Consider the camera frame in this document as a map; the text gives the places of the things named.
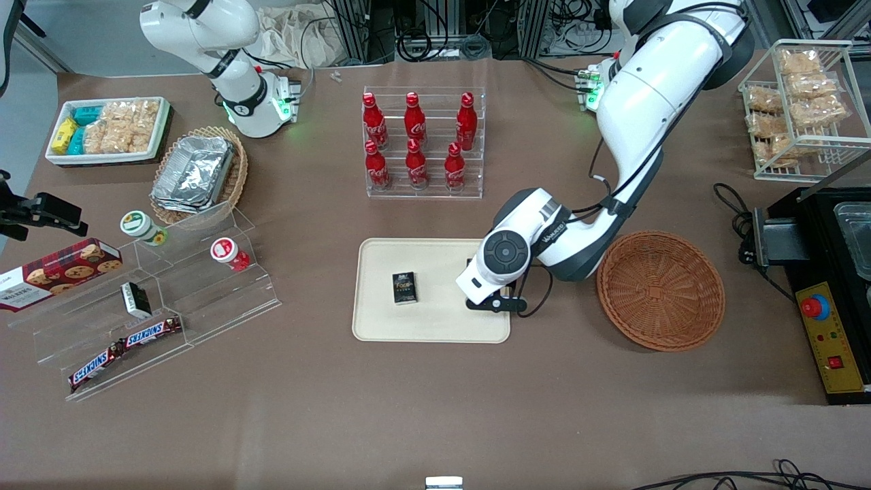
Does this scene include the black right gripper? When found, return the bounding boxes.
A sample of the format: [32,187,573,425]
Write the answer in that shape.
[0,170,90,242]

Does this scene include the beige plastic tray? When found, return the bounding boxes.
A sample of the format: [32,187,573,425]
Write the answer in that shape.
[352,238,511,344]

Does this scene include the brown wicker basket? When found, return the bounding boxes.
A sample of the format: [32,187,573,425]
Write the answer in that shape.
[597,231,726,353]

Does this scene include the light tan wicker basket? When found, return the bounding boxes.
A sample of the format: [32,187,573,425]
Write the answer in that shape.
[149,125,249,226]

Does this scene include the red tartan cookie box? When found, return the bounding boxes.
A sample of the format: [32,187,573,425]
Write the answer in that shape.
[0,238,124,313]

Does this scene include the yellow snack packet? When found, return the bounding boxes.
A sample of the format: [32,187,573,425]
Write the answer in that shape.
[50,116,80,155]

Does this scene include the green lid yogurt cup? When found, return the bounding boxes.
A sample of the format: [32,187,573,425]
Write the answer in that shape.
[120,210,169,247]

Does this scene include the small black box with print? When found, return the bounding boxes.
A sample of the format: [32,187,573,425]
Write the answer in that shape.
[392,272,418,306]

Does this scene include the clear bag of rice crackers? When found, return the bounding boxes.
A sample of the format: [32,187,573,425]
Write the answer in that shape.
[82,119,156,155]
[101,99,161,126]

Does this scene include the small black and white box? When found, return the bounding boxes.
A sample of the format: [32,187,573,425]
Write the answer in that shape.
[120,281,153,320]

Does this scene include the clear acrylic bottle rack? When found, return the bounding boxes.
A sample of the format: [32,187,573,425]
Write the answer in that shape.
[362,86,487,200]

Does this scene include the red cola bottle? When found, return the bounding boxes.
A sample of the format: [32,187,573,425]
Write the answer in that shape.
[404,92,428,148]
[455,92,479,152]
[405,138,430,191]
[362,93,389,151]
[364,140,393,192]
[444,142,467,194]

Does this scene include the white rectangular snack bin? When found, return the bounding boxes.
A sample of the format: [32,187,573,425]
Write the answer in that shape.
[45,96,171,167]

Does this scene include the stacked aluminium foil containers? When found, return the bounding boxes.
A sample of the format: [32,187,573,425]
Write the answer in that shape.
[150,135,236,214]

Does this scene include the Snickers chocolate bar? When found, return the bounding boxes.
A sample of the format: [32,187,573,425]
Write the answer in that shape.
[122,316,184,350]
[69,342,127,393]

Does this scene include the clear acrylic stepped shelf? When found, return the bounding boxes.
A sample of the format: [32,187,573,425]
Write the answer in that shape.
[7,200,282,403]

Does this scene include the red lid yogurt cup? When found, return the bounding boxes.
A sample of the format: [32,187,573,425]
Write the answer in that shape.
[210,237,252,273]

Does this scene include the white power strip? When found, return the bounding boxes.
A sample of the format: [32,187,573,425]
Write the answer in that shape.
[543,19,614,56]

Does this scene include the white cloth bag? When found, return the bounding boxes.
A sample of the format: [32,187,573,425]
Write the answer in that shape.
[253,5,344,70]

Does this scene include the clear bag of fried snacks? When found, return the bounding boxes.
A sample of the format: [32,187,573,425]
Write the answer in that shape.
[785,73,840,101]
[745,112,785,138]
[753,135,802,169]
[791,95,849,129]
[746,86,785,114]
[778,48,823,76]

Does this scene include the black appliance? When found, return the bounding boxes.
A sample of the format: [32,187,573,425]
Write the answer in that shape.
[751,186,871,406]

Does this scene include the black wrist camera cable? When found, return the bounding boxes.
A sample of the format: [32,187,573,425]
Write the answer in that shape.
[510,136,674,321]

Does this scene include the black appliance power cable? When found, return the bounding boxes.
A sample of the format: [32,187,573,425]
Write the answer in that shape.
[712,182,760,267]

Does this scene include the coiled black cable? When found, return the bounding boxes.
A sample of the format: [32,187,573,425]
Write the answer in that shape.
[397,29,434,63]

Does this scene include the black floor cable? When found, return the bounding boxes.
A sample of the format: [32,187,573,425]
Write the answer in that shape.
[631,459,871,490]

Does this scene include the white wire rack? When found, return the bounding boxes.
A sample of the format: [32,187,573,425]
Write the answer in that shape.
[738,39,871,182]

